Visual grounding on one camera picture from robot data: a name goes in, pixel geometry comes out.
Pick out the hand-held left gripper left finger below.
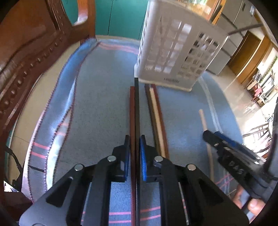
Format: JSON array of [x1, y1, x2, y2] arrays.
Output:
[[19, 134, 131, 226]]

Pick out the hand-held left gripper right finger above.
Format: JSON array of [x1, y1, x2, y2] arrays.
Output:
[[139, 134, 250, 226]]

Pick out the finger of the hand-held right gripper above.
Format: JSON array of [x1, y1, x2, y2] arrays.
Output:
[[214, 142, 272, 197], [202, 130, 261, 166]]

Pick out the dark red chopstick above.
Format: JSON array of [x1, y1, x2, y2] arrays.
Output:
[[129, 86, 137, 226]]

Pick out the black chopstick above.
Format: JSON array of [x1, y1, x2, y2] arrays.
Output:
[[134, 77, 141, 226]]

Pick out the brown chopstick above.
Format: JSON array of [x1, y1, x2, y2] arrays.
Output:
[[144, 84, 162, 156]]

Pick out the white plastic utensil basket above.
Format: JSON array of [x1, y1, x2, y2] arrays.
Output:
[[134, 0, 231, 92]]

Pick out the person's right hand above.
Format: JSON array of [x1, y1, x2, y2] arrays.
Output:
[[232, 186, 269, 220]]

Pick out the blue metal-legged chair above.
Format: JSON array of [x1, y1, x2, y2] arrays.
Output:
[[243, 122, 272, 157]]

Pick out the wooden chair with clothes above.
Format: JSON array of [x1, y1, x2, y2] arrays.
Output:
[[247, 82, 268, 105]]

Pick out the blue striped towel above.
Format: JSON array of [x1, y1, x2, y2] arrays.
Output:
[[22, 38, 245, 226]]

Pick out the brown wooden door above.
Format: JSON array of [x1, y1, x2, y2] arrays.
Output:
[[228, 30, 261, 75]]

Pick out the grey refrigerator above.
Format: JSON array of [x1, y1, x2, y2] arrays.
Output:
[[208, 0, 259, 75]]

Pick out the wood-framed glass sliding door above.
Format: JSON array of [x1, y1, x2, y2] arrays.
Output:
[[180, 0, 227, 25]]

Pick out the teal base cabinets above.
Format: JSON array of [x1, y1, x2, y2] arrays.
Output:
[[60, 0, 151, 40]]

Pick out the carved brown wooden chair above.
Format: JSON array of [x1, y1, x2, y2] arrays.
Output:
[[0, 0, 96, 209]]

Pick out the black cable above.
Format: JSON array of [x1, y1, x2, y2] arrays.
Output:
[[4, 145, 22, 182]]

